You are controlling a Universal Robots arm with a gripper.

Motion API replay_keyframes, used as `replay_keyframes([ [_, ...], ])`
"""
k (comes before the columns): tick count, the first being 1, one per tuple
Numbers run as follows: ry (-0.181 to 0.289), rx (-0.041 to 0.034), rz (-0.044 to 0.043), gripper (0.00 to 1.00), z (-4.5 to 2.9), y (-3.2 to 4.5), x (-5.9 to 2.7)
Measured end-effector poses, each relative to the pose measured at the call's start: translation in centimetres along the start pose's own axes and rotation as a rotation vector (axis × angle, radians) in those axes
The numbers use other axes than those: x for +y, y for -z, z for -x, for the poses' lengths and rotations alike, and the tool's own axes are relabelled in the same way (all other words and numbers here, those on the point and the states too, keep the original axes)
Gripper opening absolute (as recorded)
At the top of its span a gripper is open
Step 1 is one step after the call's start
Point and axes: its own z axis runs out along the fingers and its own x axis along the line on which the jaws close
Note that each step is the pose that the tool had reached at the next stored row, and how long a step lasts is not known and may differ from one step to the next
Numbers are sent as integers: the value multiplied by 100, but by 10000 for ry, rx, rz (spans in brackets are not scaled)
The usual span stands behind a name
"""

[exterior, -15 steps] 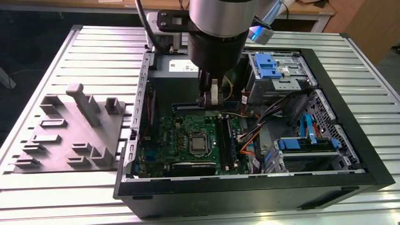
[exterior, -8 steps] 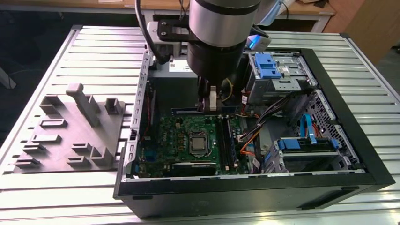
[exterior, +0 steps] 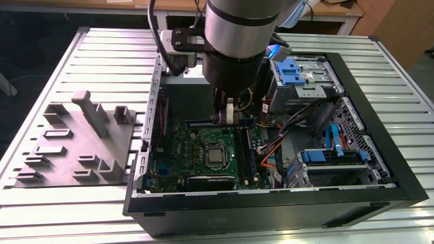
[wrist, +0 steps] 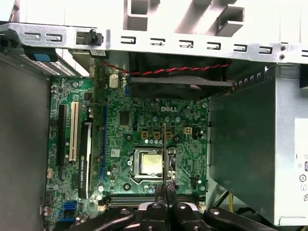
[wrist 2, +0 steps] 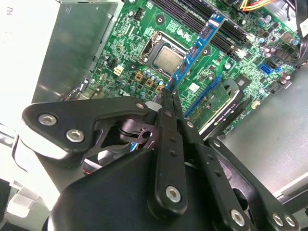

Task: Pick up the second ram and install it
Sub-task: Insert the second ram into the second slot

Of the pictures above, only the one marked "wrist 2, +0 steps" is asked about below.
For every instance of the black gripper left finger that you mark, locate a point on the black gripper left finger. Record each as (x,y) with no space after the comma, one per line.
(79,115)

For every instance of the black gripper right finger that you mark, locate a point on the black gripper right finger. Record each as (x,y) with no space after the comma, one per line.
(216,173)

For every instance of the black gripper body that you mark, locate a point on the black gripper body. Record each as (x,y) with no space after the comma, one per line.
(115,197)

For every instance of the blue RAM stick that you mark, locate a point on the blue RAM stick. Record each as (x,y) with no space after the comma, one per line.
(199,45)

